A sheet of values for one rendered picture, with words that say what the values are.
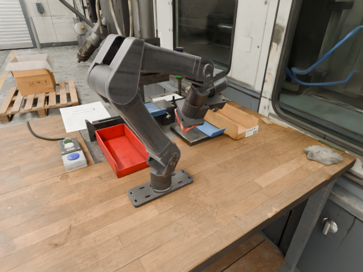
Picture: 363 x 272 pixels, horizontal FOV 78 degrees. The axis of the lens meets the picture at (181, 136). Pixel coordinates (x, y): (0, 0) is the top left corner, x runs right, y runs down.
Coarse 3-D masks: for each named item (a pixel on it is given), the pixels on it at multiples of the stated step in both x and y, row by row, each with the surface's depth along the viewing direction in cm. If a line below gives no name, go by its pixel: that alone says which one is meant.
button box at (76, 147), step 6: (42, 138) 92; (48, 138) 92; (54, 138) 92; (60, 138) 91; (66, 138) 88; (72, 138) 88; (60, 144) 84; (78, 144) 84; (60, 150) 81; (66, 150) 81; (72, 150) 81; (78, 150) 81
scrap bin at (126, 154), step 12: (96, 132) 86; (108, 132) 90; (120, 132) 93; (108, 144) 89; (120, 144) 89; (132, 144) 89; (108, 156) 76; (120, 156) 82; (132, 156) 82; (144, 156) 80; (120, 168) 76; (132, 168) 73; (144, 168) 76
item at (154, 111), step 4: (148, 104) 102; (152, 104) 102; (148, 108) 98; (152, 108) 98; (156, 108) 98; (164, 108) 92; (152, 112) 89; (156, 112) 90; (160, 112) 92; (164, 112) 94; (152, 116) 91
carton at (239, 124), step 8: (208, 112) 102; (216, 112) 114; (224, 112) 110; (232, 112) 106; (240, 112) 101; (208, 120) 104; (216, 120) 99; (224, 120) 94; (232, 120) 106; (240, 120) 102; (248, 120) 98; (256, 120) 94; (232, 128) 91; (240, 128) 100; (248, 128) 99; (256, 128) 96; (232, 136) 93; (240, 136) 92
